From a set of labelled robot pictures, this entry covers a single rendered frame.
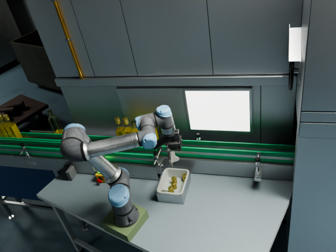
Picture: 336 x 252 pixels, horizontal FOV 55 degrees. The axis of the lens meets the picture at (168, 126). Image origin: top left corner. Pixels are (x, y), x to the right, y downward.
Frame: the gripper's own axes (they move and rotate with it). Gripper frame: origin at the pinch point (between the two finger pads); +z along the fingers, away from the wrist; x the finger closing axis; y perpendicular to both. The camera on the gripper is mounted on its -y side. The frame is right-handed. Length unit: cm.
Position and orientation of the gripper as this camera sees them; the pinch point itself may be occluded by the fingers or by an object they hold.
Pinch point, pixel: (172, 158)
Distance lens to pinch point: 188.1
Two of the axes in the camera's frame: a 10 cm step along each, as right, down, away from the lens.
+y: 9.7, -0.9, -2.3
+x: 1.3, -6.0, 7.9
